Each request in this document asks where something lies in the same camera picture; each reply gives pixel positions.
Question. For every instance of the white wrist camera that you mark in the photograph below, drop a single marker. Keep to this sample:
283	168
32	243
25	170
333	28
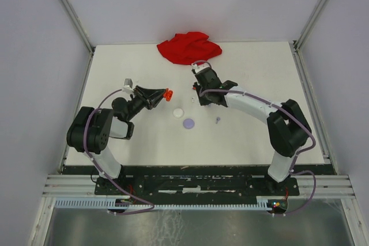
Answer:
198	66
127	84

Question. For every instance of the aluminium front frame rail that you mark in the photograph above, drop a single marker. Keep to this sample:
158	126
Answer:
327	187

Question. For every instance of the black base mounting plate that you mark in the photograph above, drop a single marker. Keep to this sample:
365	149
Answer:
171	184

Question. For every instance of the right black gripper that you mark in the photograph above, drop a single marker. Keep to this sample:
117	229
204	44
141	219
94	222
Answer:
204	102

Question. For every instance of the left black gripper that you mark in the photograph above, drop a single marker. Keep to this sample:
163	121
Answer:
150	103

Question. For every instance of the orange earbud charging case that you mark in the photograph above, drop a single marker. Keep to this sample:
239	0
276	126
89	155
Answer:
168	95

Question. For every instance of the right aluminium frame post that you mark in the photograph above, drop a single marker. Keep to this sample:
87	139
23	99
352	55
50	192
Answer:
310	24

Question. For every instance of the aluminium frame post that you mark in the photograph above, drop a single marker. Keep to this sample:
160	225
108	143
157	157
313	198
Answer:
310	24
72	15

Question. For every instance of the white earbud charging case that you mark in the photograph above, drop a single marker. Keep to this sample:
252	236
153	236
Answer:
178	113

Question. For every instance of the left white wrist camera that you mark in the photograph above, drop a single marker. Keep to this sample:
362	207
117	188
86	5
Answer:
127	84

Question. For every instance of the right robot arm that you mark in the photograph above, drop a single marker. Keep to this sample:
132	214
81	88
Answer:
289	131

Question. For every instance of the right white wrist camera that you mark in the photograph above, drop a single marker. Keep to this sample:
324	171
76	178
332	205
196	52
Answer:
198	66

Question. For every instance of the red crumpled cloth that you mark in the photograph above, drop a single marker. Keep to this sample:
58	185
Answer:
187	48

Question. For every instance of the purple earbud charging case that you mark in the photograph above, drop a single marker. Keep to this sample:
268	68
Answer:
188	123

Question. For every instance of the left aluminium frame post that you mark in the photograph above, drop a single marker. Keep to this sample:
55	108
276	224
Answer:
72	15

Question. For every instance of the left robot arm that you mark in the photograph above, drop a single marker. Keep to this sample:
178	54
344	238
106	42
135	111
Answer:
92	128

